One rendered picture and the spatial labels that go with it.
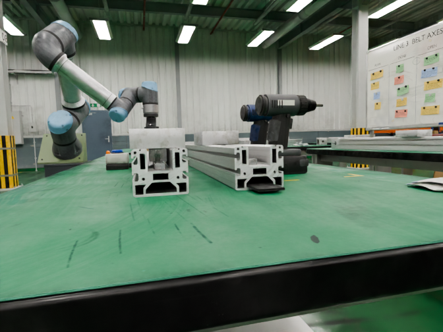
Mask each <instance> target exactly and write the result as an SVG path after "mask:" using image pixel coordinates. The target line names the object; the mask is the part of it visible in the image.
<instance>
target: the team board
mask: <svg viewBox="0 0 443 332"><path fill-rule="evenodd" d="M439 126H443V21H442V22H439V23H438V24H435V25H432V26H429V27H428V28H425V29H422V30H419V31H418V32H415V33H412V34H410V35H408V36H405V37H403V38H400V39H398V40H395V41H392V42H390V43H387V44H385V45H382V46H380V47H377V48H375V49H372V50H369V51H367V67H366V131H370V138H374V130H390V129H403V128H426V127H439Z"/></svg>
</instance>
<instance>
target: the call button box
mask: <svg viewBox="0 0 443 332"><path fill-rule="evenodd" d="M105 163H106V164H107V165H106V170H122V169H129V168H131V167H132V163H129V153H124V152H120V153H110V154H106V155H105Z"/></svg>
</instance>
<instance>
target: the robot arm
mask: <svg viewBox="0 0 443 332"><path fill-rule="evenodd" d="M77 41H78V34H77V32H76V30H75V29H74V28H73V27H72V26H71V25H70V24H69V23H67V22H65V21H62V20H56V21H55V22H52V23H51V24H50V25H49V26H47V27H45V28H44V29H43V30H41V31H40V32H38V33H37V34H35V36H34V37H33V40H32V49H33V51H34V54H35V55H36V57H37V58H38V60H39V61H40V63H41V64H42V65H43V66H45V67H46V68H47V69H49V70H50V71H51V72H57V75H58V78H59V83H60V86H61V91H62V94H63V98H62V100H61V104H62V107H63V108H62V110H59V111H57V112H53V113H52V114H51V115H50V116H49V117H48V119H47V125H48V129H49V131H50V133H51V137H52V140H53V145H52V152H53V154H54V156H55V157H56V158H58V159H62V160H69V159H74V158H76V157H78V156H79V155H80V154H81V153H82V144H81V142H80V141H79V139H78V138H77V137H76V132H75V131H76V129H77V128H78V127H79V126H80V125H81V123H82V122H83V121H84V119H85V118H87V116H88V115H89V113H90V110H91V108H90V104H89V103H88V102H87V100H86V99H84V97H82V96H81V94H80V90H81V91H82V92H84V93H85V94H86V95H88V96H89V97H91V98H92V99H93V100H94V101H96V102H97V103H99V104H100V105H101V106H103V107H104V108H106V109H107V110H108V111H109V117H110V118H111V120H113V121H115V122H117V123H121V122H123V121H124V120H125V119H126V118H127V117H128V115H129V113H130V112H131V110H132V108H133V107H134V106H135V104H136V103H142V105H143V107H142V109H143V113H144V117H146V126H145V127H144V128H159V127H158V126H156V117H158V113H159V105H158V85H157V83H156V82H153V81H144V82H142V85H141V86H140V87H134V88H122V89H120V90H119V93H118V96H119V98H118V97H116V96H115V95H114V94H112V93H111V92H110V91H109V90H108V89H106V88H105V87H103V86H102V85H101V84H100V83H99V82H97V81H96V80H94V79H93V78H92V77H91V76H89V75H88V74H86V73H85V72H84V71H83V70H82V69H80V68H79V67H78V66H76V65H75V63H74V56H75V55H76V49H75V44H76V43H77Z"/></svg>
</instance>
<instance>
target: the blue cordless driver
mask: <svg viewBox="0 0 443 332"><path fill-rule="evenodd" d="M240 116H241V120H242V121H246V122H254V123H253V124H252V125H251V132H250V138H249V140H250V142H251V144H262V145H266V139H267V131H268V125H269V123H268V122H269V121H270V119H272V117H264V116H259V115H258V114H257V113H256V110H255V105H243V106H242V107H241V110H240Z"/></svg>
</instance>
